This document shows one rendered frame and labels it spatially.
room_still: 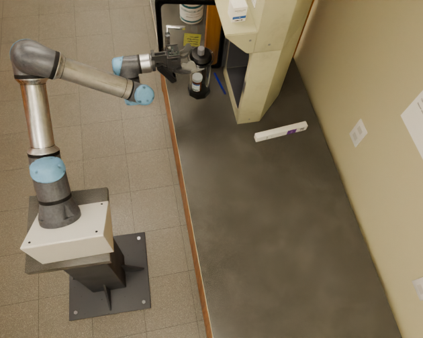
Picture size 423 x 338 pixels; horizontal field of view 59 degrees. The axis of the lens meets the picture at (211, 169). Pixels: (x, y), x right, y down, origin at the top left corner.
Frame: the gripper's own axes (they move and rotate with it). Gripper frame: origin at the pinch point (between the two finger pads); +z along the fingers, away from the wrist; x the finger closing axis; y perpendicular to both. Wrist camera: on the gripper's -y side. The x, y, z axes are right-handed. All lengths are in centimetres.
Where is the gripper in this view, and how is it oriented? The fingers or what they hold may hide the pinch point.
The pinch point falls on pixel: (199, 60)
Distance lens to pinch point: 163.1
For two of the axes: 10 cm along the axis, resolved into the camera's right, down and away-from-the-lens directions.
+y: 0.4, -4.5, -8.9
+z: 9.8, -1.6, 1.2
